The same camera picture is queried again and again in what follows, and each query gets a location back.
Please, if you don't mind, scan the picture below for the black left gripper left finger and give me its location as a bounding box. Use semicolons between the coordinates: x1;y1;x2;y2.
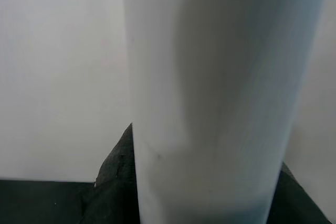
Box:
78;123;143;224

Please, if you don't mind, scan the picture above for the black table cloth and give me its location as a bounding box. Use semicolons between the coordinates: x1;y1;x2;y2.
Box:
0;178;97;224

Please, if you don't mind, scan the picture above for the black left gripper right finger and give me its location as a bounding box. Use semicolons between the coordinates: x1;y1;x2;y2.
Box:
265;162;332;224

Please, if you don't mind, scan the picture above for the white plastic table leg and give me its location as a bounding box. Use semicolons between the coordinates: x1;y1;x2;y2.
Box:
121;0;333;224

